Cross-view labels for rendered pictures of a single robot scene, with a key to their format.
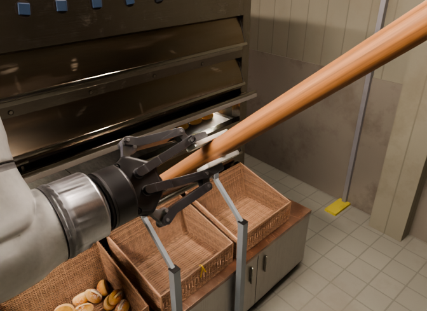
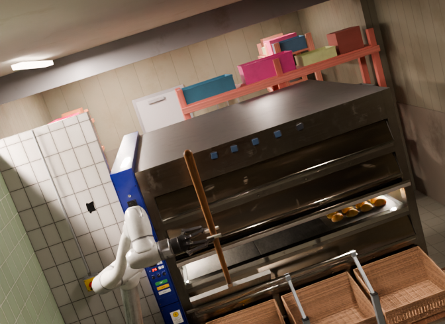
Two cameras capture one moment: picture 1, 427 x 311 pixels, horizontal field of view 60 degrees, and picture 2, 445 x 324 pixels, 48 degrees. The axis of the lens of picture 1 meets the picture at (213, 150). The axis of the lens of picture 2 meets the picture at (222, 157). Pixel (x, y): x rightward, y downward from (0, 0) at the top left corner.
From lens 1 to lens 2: 1.94 m
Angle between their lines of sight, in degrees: 41
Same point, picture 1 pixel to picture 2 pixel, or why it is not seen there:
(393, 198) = not seen: outside the picture
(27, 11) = (216, 156)
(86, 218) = (163, 249)
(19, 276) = (148, 260)
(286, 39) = not seen: outside the picture
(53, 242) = (155, 254)
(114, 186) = (173, 242)
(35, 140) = (226, 227)
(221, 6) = (360, 117)
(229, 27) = (375, 130)
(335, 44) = not seen: outside the picture
